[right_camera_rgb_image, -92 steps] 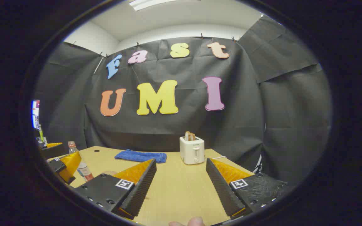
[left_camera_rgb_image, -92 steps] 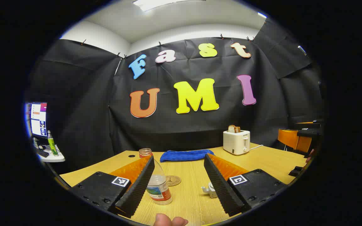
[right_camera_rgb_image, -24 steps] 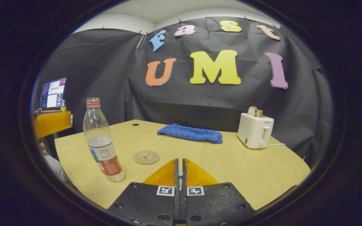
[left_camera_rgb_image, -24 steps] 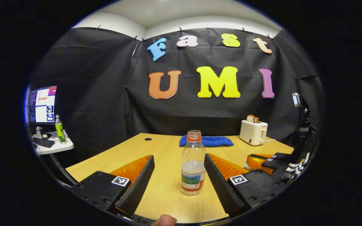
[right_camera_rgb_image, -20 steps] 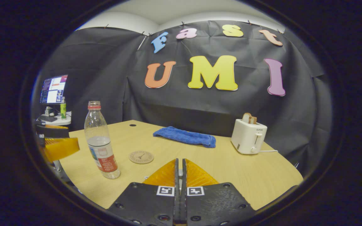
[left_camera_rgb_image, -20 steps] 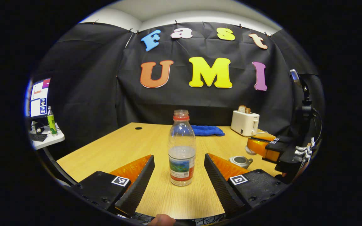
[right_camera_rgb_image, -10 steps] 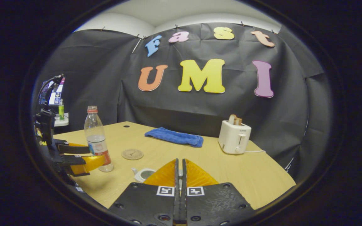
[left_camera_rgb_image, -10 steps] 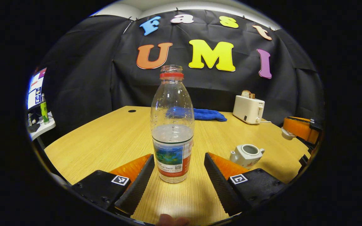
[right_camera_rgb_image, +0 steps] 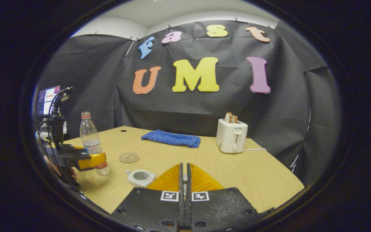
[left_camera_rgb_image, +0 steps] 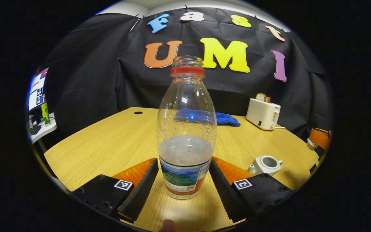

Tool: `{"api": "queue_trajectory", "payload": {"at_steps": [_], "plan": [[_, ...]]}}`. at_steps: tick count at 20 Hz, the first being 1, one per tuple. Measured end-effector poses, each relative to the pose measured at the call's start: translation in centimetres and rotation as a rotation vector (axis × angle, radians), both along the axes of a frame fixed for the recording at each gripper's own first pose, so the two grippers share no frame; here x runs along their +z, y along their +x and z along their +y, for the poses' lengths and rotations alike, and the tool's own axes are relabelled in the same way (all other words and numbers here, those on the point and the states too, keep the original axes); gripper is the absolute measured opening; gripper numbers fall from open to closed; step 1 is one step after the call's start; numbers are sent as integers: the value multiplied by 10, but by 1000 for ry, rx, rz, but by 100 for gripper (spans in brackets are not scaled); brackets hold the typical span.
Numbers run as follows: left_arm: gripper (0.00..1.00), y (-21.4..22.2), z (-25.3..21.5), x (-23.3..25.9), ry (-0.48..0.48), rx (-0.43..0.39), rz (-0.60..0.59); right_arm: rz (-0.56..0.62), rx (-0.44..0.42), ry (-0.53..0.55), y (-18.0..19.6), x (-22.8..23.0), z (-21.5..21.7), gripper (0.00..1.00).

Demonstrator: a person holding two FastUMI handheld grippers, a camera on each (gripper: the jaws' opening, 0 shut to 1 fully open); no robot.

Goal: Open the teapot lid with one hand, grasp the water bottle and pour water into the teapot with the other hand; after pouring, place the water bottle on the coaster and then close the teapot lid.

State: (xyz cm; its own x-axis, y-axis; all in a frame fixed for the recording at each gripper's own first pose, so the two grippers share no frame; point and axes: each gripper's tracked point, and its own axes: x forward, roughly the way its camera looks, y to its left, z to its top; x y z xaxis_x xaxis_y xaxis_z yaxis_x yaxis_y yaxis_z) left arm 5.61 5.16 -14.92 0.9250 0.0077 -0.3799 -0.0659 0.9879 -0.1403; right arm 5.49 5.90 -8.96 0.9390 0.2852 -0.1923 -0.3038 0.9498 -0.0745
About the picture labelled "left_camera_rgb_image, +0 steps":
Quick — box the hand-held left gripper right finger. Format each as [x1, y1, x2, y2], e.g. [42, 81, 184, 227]
[209, 156, 295, 223]

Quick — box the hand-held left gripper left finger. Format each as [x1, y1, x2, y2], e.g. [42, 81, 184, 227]
[72, 158, 159, 223]

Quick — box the white ceramic teacup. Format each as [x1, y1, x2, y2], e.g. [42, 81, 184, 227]
[248, 155, 283, 176]

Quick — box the clear plastic water bottle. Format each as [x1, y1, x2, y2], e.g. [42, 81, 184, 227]
[156, 55, 217, 200]

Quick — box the green bottle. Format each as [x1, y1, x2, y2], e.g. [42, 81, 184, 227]
[41, 94, 51, 126]

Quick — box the white toaster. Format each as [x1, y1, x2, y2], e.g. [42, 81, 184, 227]
[246, 98, 281, 131]

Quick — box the blue towel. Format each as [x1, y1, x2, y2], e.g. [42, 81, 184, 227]
[175, 108, 241, 127]

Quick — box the white side table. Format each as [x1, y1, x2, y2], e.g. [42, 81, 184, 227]
[28, 111, 58, 144]

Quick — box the computer monitor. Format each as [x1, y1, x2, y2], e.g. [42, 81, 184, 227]
[28, 67, 49, 111]

